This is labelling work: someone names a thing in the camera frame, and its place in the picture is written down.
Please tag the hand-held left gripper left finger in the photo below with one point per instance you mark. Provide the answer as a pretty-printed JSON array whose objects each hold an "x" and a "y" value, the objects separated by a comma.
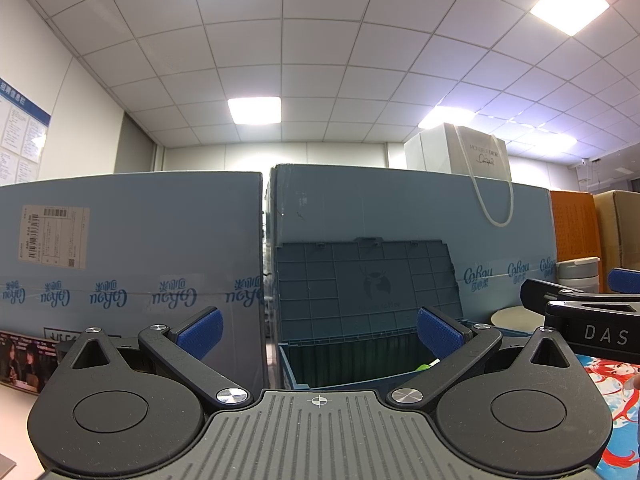
[{"x": 200, "y": 335}]

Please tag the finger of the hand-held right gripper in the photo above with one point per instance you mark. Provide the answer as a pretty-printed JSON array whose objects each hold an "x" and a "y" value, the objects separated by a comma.
[
  {"x": 625, "y": 280},
  {"x": 555, "y": 291}
]

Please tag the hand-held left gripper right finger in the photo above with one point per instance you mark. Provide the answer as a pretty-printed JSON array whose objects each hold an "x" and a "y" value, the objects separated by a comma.
[{"x": 435, "y": 335}]

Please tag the blue plastic storage box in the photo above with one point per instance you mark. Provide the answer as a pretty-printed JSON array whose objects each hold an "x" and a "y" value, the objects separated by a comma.
[{"x": 370, "y": 285}]

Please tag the grey lidded cup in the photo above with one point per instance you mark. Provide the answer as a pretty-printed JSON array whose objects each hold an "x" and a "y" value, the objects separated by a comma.
[{"x": 577, "y": 272}]

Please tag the white striped ceramic bowl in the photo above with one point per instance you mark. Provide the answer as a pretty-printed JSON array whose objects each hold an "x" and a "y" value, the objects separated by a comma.
[{"x": 515, "y": 317}]

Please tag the brown cardboard box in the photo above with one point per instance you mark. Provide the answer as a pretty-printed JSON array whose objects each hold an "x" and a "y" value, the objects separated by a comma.
[{"x": 620, "y": 230}]

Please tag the blue printed mat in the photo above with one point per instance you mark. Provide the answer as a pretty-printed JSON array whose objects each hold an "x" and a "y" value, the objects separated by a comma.
[{"x": 615, "y": 390}]

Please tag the orange cardboard box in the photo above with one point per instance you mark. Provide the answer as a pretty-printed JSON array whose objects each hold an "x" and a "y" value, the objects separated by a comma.
[{"x": 575, "y": 225}]

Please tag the large blue cardboard box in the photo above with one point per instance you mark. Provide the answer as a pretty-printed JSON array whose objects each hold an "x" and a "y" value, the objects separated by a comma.
[
  {"x": 375, "y": 200},
  {"x": 150, "y": 235}
]

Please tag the white paper shopping bag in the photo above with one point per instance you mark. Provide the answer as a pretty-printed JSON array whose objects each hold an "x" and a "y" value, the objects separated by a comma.
[{"x": 480, "y": 155}]

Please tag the printed box with figures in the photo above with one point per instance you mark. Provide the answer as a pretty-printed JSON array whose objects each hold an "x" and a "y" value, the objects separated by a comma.
[{"x": 25, "y": 360}]

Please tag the white cardboard box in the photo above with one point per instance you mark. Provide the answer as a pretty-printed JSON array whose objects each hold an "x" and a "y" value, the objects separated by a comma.
[{"x": 425, "y": 152}]

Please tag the ceiling light panel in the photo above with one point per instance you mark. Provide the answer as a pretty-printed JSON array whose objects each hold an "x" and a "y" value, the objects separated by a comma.
[
  {"x": 446, "y": 116},
  {"x": 254, "y": 110},
  {"x": 570, "y": 2}
]

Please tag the wall notice board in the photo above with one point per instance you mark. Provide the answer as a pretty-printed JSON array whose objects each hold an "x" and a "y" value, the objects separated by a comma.
[{"x": 22, "y": 135}]

